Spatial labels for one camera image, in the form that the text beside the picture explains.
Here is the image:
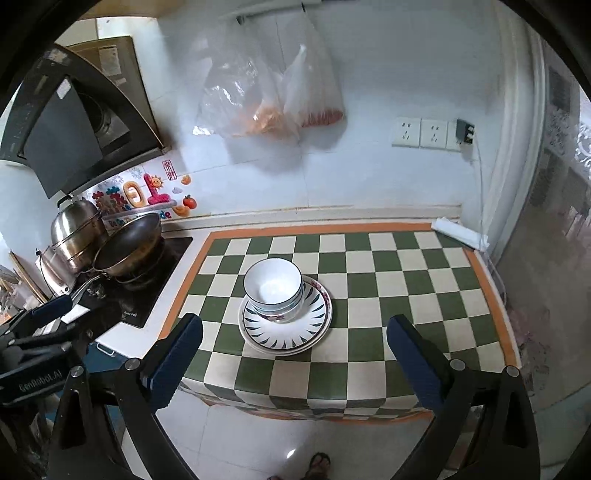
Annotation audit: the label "white bowl blue pattern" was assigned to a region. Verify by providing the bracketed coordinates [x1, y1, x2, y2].
[246, 285, 304, 321]

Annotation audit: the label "white plate pink flowers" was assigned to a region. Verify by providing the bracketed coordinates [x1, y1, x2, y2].
[237, 276, 335, 354]

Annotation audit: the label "white plate blue stripes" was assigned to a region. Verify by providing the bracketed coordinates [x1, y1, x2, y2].
[239, 276, 332, 349]

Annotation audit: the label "white bowl dark rim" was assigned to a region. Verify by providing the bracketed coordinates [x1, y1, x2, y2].
[243, 258, 303, 307]

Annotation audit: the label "plain white plate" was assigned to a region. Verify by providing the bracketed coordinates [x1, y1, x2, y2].
[238, 316, 332, 357]

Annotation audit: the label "white bowl pink pattern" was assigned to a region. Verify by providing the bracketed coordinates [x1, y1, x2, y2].
[253, 306, 301, 324]

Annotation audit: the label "black induction cooktop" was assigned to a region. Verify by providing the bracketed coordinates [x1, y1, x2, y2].
[79, 237, 193, 329]

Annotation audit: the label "stainless steel kettle pot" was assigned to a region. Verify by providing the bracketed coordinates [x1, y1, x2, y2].
[50, 195, 108, 274]

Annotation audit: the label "black frying pan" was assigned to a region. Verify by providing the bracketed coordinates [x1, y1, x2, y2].
[70, 213, 161, 304]

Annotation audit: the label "glass sliding door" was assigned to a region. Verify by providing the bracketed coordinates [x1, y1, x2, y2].
[484, 27, 591, 416]

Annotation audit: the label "white folded cloth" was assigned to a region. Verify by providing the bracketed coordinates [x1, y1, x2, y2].
[431, 217, 490, 252]

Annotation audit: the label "sandalled foot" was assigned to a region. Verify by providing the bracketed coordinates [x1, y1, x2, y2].
[305, 452, 332, 480]

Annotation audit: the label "green white checkered tablecloth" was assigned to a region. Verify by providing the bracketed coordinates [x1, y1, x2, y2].
[164, 223, 519, 420]

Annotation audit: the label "black range hood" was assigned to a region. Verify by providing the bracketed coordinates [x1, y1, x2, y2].
[1, 36, 164, 197]

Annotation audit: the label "black power adapter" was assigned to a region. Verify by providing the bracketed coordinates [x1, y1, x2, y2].
[456, 119, 475, 145]

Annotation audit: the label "plastic bag orange contents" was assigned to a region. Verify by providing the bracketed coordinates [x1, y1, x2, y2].
[193, 21, 298, 140]

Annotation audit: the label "plastic bag red contents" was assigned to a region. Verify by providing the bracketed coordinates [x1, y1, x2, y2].
[280, 11, 345, 129]

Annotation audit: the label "colourful wall stickers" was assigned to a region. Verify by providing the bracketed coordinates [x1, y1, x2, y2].
[81, 154, 199, 231]

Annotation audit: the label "white charger cable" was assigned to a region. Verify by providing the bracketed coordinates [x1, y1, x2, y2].
[469, 140, 509, 305]

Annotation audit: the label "white double wall socket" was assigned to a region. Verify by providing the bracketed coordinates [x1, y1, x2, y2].
[391, 117, 448, 150]

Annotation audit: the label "white wall hook rail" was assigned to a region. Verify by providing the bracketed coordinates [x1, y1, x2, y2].
[228, 0, 322, 22]

